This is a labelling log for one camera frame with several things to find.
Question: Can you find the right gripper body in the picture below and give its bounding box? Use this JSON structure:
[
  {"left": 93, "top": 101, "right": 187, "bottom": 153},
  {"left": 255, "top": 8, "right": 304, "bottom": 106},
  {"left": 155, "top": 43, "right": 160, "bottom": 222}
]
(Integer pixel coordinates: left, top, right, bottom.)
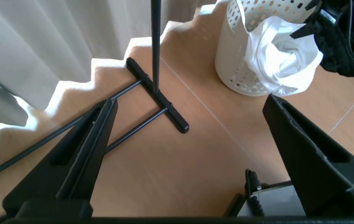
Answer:
[{"left": 307, "top": 0, "right": 353, "bottom": 27}]

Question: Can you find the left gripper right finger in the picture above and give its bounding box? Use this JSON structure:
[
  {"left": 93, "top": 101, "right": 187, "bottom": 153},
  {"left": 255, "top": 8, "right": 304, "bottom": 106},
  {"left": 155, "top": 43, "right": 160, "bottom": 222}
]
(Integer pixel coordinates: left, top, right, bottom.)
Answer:
[{"left": 262, "top": 94, "right": 354, "bottom": 218}]

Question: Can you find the black garment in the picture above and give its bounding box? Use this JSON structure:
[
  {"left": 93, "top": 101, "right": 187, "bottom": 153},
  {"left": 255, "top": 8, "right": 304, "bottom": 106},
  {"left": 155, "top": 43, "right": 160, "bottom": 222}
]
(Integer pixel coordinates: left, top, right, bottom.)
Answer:
[{"left": 313, "top": 6, "right": 354, "bottom": 78}]

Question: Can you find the white garment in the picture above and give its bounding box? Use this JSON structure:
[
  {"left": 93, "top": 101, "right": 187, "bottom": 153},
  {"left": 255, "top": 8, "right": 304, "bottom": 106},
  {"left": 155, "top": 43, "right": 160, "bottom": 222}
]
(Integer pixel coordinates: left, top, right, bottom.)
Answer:
[{"left": 244, "top": 16, "right": 324, "bottom": 97}]

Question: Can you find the beige curtain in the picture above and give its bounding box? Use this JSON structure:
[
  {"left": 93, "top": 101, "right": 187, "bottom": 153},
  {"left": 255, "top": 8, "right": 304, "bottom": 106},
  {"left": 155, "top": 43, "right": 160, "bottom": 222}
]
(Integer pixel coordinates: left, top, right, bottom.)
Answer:
[{"left": 0, "top": 0, "right": 218, "bottom": 147}]

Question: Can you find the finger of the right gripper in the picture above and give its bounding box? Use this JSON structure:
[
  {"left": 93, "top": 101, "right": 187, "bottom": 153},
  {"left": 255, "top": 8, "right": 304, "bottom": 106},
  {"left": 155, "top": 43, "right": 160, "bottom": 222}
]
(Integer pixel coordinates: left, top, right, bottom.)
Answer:
[{"left": 289, "top": 20, "right": 321, "bottom": 40}]

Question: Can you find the white laundry basket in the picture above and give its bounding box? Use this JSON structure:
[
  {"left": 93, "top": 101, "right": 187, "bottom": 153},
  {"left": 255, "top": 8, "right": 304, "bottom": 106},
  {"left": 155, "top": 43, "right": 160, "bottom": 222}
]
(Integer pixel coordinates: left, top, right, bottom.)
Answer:
[{"left": 214, "top": 0, "right": 354, "bottom": 96}]

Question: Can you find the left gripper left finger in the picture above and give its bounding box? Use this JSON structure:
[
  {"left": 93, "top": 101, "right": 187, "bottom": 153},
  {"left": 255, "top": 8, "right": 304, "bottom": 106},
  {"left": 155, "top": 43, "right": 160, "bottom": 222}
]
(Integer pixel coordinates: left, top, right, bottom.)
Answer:
[{"left": 2, "top": 98, "right": 119, "bottom": 218}]

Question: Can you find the black clothes rack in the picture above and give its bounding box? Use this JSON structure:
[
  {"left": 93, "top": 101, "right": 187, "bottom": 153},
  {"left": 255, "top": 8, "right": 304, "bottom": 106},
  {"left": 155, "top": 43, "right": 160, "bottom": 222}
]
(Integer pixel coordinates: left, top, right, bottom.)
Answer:
[{"left": 0, "top": 0, "right": 190, "bottom": 187}]

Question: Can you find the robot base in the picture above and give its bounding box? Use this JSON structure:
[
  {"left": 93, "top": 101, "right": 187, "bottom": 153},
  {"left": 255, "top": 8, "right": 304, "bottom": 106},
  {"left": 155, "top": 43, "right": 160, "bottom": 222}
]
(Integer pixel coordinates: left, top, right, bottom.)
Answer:
[{"left": 225, "top": 169, "right": 307, "bottom": 218}]

